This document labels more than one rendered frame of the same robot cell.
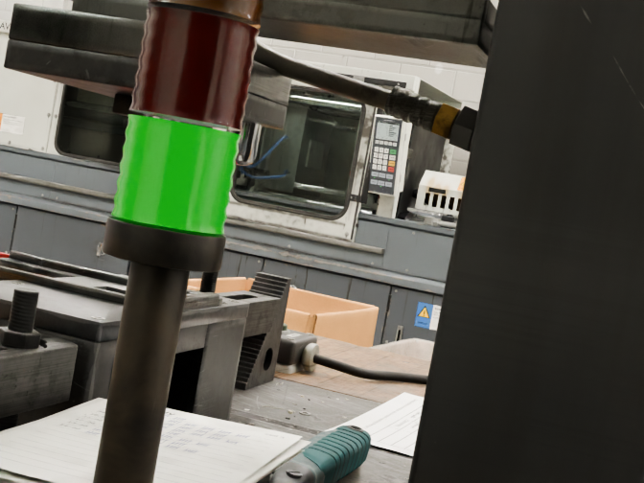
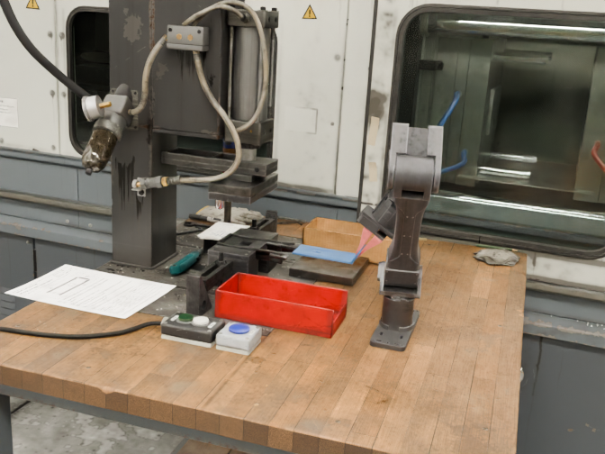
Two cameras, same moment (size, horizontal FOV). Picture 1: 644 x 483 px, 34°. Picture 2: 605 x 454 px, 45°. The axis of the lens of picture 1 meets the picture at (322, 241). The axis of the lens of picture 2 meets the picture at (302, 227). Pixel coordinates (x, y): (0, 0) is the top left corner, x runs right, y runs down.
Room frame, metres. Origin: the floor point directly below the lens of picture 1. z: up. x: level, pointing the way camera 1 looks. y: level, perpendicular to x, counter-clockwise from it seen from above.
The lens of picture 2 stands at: (2.29, 0.22, 1.51)
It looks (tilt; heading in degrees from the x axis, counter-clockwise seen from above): 16 degrees down; 179
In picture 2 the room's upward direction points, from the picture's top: 3 degrees clockwise
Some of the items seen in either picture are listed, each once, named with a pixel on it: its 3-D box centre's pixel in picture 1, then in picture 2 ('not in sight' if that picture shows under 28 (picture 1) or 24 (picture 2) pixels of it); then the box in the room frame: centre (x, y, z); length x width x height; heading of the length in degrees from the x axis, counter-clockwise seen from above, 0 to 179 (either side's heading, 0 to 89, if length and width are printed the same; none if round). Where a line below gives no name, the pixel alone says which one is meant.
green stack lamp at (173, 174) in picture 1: (176, 174); not in sight; (0.35, 0.05, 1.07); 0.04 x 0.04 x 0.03
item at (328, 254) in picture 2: not in sight; (329, 249); (0.72, 0.32, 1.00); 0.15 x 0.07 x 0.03; 72
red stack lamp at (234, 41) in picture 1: (195, 70); not in sight; (0.35, 0.05, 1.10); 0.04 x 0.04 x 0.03
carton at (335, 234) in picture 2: not in sight; (353, 241); (0.42, 0.40, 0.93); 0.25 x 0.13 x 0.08; 72
